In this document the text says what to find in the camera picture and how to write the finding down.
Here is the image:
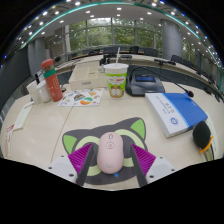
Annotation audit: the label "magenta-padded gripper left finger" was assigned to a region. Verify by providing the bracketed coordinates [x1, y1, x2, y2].
[47, 142, 96, 187]

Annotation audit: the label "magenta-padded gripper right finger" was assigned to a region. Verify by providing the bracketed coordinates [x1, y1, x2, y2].
[129, 143, 176, 188]

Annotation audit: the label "pink computer mouse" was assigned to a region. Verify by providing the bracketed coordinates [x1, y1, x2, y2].
[96, 131, 125, 175]

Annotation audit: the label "grey cat-face mouse pad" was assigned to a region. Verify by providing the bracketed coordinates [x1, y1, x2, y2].
[61, 116, 149, 186]

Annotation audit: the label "blue and white book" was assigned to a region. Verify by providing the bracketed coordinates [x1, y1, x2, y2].
[144, 92, 209, 139]

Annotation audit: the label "colourful sticker sheet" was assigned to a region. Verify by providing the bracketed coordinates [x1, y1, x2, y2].
[57, 87, 105, 108]

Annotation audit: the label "black handheld microphone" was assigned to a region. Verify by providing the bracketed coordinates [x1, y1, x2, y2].
[192, 120, 215, 161]

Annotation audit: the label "white printed document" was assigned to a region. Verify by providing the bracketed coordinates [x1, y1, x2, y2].
[12, 100, 35, 132]

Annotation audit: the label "black gooseneck microphone console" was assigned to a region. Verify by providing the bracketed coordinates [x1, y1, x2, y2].
[125, 66, 195, 98]

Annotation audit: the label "red bottle with green band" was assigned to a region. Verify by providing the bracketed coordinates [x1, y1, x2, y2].
[40, 58, 64, 103]

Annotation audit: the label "beige desk organizer box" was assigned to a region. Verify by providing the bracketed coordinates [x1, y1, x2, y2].
[68, 63, 109, 91]

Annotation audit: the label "printed paper cup with straw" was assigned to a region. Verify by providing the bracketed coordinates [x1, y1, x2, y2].
[103, 46, 130, 99]

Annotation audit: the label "curved conference desk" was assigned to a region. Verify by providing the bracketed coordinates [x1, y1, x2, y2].
[54, 53, 224, 98]

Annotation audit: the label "dark office chairs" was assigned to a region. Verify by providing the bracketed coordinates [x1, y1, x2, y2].
[69, 44, 221, 91]

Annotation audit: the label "ceiling lights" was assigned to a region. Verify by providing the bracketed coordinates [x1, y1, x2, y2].
[1, 0, 224, 73]

